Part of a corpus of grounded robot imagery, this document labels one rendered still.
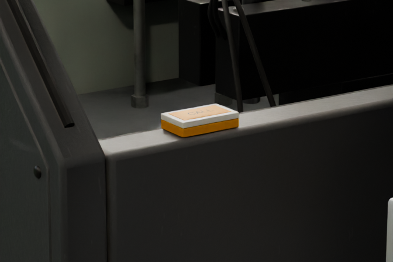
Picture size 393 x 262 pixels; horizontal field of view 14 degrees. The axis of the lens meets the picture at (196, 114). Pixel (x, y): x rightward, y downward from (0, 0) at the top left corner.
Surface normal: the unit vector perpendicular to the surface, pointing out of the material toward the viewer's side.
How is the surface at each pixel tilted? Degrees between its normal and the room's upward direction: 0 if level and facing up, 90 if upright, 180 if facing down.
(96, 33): 90
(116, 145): 0
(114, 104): 0
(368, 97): 0
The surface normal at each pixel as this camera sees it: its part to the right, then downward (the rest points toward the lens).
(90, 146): 0.38, -0.55
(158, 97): 0.00, -0.96
